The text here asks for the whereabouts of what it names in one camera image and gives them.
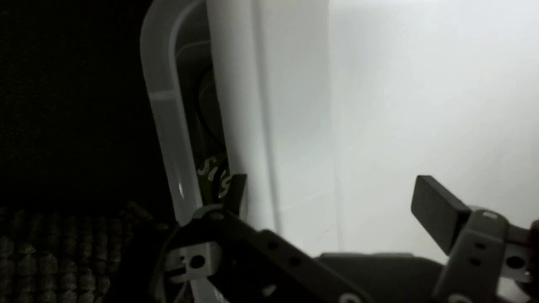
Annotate grey plastic storage bin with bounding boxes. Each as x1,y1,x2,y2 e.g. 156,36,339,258
140,0,226,224

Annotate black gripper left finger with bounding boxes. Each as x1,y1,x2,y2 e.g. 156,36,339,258
162,175,375,303

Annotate dark textured cushion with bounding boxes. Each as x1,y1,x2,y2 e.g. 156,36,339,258
0,204,169,303

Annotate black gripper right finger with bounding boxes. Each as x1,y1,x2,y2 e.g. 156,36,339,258
412,175,539,303

